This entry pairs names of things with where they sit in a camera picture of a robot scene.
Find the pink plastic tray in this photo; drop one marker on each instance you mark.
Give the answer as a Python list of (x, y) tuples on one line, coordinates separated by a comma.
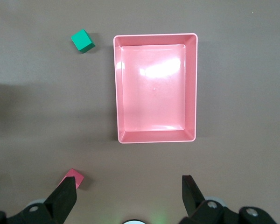
[(154, 93)]

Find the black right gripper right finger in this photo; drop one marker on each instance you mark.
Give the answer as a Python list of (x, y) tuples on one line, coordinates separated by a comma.
[(193, 196)]

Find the green foam cube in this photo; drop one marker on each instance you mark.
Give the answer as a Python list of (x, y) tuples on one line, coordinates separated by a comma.
[(82, 40)]

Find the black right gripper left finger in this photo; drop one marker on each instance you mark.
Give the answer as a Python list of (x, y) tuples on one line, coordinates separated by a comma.
[(60, 198)]

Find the brown table cloth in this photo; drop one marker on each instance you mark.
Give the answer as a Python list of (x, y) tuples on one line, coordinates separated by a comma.
[(37, 140)]

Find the pink foam cube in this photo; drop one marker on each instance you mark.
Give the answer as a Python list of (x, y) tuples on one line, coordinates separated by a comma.
[(75, 177)]

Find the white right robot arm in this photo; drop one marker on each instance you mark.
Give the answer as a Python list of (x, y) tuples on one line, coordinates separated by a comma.
[(133, 222)]

